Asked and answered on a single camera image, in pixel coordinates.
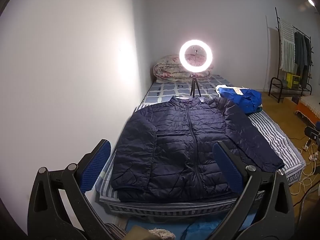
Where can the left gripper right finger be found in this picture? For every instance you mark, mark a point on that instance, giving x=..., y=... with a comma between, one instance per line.
x=274, y=218

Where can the orange stool with cover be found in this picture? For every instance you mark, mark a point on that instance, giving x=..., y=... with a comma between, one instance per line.
x=308, y=106

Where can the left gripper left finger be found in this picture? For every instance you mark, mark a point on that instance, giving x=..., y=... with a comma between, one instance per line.
x=58, y=207

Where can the black clothes rack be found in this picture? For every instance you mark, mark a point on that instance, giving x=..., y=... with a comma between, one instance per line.
x=278, y=84

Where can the navy puffer jacket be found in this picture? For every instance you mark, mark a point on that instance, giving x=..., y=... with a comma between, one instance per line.
x=165, y=151

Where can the blue white jacket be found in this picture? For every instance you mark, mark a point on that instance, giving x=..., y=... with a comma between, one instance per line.
x=249, y=100

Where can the ring light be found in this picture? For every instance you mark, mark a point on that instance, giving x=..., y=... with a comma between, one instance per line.
x=196, y=55

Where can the striped bed mattress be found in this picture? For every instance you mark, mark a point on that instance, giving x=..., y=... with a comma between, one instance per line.
x=277, y=139

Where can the yellow box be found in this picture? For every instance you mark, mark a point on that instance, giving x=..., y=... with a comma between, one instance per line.
x=293, y=81

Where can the blue plaid bed sheet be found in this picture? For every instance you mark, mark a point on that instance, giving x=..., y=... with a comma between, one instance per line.
x=163, y=92

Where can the dark hanging clothes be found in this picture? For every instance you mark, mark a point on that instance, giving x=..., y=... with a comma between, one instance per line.
x=303, y=57

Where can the folded floral quilt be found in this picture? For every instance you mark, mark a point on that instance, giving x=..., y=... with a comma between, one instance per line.
x=170, y=69

